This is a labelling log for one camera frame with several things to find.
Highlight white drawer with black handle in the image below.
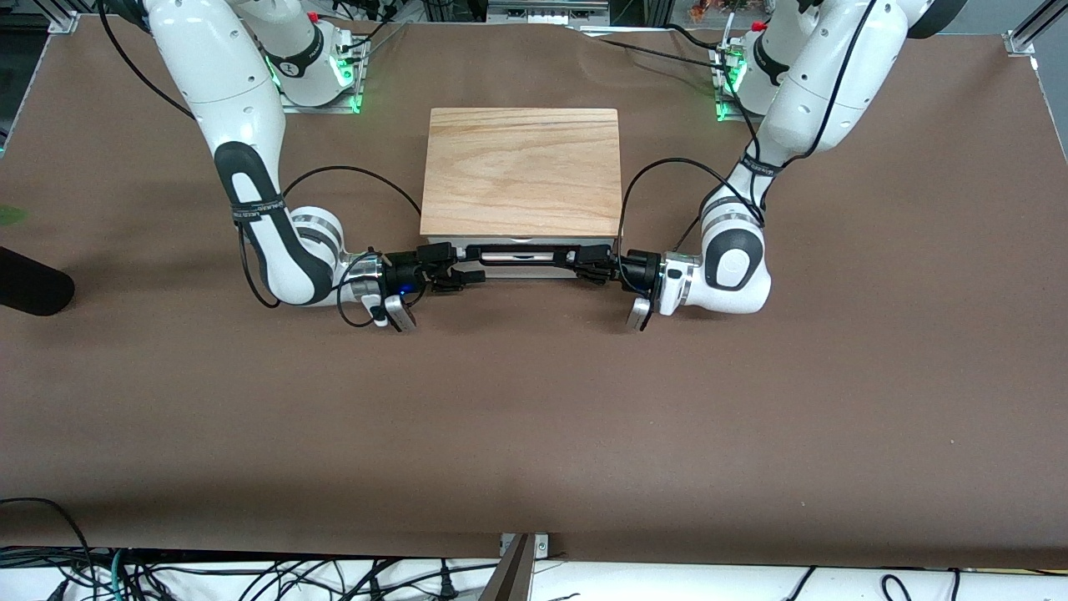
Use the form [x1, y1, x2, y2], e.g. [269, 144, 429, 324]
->
[427, 237, 616, 280]

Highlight wooden drawer cabinet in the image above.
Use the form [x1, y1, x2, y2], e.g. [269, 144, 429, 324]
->
[420, 107, 625, 251]

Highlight brown table mat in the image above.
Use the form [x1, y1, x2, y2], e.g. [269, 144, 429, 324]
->
[0, 15, 1068, 570]

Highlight grey metal rack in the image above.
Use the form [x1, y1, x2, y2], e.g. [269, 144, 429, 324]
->
[486, 0, 612, 26]

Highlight grey slanted beam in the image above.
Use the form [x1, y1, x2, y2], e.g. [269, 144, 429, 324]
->
[478, 534, 536, 601]

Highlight black cylinder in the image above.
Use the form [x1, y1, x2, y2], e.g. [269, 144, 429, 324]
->
[0, 246, 76, 317]

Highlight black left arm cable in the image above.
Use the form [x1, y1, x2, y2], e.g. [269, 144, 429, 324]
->
[616, 0, 879, 255]

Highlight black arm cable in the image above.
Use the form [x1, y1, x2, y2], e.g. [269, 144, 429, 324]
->
[616, 0, 879, 255]
[96, 0, 423, 329]

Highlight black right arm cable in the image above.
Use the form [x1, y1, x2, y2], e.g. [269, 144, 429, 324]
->
[96, 0, 423, 329]

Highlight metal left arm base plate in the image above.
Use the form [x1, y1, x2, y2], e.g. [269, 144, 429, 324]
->
[714, 46, 756, 123]

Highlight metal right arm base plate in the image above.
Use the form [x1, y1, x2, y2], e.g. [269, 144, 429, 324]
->
[280, 38, 365, 115]

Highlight long black table cable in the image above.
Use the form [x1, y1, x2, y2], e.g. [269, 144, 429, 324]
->
[584, 33, 723, 69]

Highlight black looped floor cable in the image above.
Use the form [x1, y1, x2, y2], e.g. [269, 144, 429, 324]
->
[0, 497, 94, 601]

